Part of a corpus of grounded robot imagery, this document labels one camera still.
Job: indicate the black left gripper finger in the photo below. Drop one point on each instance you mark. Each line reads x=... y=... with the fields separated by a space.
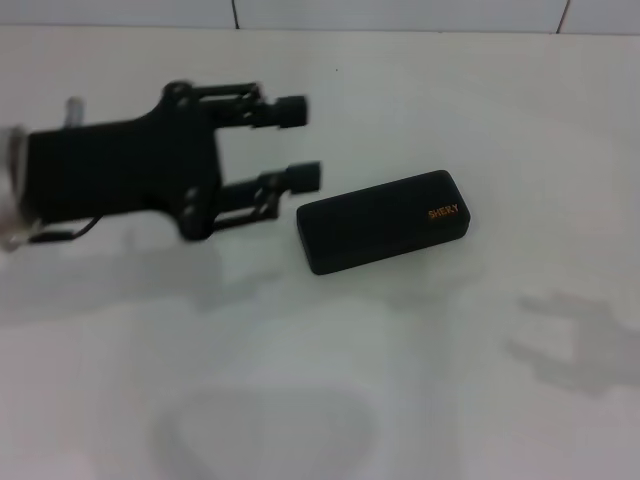
x=290 y=111
x=302 y=177

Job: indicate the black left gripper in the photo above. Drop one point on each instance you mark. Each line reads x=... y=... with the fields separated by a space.
x=125 y=170

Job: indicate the black glasses case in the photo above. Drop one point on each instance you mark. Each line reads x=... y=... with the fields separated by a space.
x=380 y=222

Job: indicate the silver left wrist stud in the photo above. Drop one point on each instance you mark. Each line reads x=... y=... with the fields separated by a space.
x=75 y=112

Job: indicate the white and silver left arm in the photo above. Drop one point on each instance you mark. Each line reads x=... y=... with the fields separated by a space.
x=10 y=185

